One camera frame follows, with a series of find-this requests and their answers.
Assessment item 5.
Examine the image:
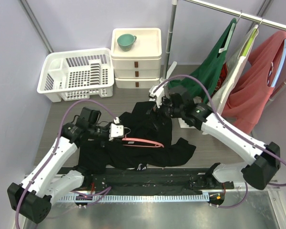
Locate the black t shirt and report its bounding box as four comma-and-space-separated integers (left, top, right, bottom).
79, 102, 196, 174

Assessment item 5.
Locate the white plastic basket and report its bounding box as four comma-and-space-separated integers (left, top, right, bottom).
37, 48, 114, 103

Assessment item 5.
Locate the green t shirt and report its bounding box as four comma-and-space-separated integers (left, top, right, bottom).
168, 18, 235, 103

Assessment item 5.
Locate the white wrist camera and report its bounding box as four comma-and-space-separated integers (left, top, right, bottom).
149, 85, 169, 108
109, 117, 124, 141

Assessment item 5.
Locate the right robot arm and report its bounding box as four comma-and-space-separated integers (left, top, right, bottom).
149, 86, 280, 190

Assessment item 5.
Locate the white t shirt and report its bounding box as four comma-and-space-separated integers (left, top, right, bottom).
177, 25, 259, 135

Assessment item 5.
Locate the metal clothes rack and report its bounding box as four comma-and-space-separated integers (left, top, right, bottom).
148, 0, 286, 104

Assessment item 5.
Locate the lime green hanger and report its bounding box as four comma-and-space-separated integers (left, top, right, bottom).
241, 22, 261, 56

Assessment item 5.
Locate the purple cable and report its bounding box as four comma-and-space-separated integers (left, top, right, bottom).
152, 74, 286, 209
14, 100, 121, 229

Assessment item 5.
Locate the light blue hanger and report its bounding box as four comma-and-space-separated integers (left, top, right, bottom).
267, 39, 286, 87

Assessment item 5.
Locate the white cable duct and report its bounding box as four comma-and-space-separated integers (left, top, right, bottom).
57, 193, 209, 203

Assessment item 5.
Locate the pink hanger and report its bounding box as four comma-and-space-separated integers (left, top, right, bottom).
122, 129, 164, 148

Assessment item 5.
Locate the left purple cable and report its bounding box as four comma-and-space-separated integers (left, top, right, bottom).
14, 100, 121, 229

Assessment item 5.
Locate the green cup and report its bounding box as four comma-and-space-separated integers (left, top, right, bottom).
117, 34, 137, 52

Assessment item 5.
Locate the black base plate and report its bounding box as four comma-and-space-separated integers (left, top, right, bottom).
57, 166, 234, 195

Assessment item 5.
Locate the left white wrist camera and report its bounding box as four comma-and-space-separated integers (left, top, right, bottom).
109, 117, 124, 141

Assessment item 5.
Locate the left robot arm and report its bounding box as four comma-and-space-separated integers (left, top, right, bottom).
7, 107, 123, 228

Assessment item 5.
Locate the white drawer unit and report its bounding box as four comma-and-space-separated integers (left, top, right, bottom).
111, 28, 162, 89

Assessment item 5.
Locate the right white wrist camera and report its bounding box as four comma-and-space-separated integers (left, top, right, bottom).
149, 85, 169, 108

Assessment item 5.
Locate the salmon pink t shirt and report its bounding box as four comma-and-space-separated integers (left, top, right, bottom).
222, 31, 286, 134

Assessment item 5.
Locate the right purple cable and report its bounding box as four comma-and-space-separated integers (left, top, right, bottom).
152, 74, 286, 209

